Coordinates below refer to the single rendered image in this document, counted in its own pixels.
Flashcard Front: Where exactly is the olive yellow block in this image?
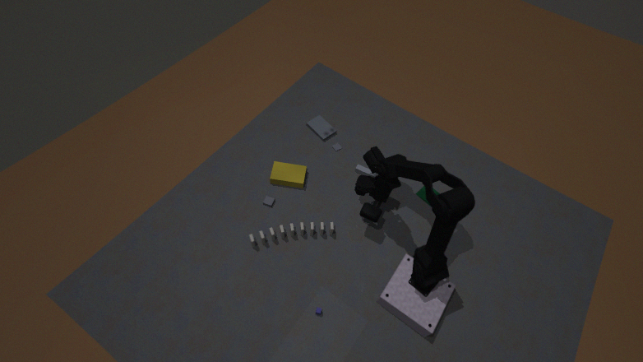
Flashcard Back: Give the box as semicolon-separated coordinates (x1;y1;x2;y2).
270;161;307;188

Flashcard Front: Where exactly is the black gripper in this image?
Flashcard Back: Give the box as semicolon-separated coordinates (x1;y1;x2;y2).
359;182;392;222

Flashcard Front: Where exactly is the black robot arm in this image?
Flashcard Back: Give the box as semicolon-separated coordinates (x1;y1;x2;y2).
354;146;475;297

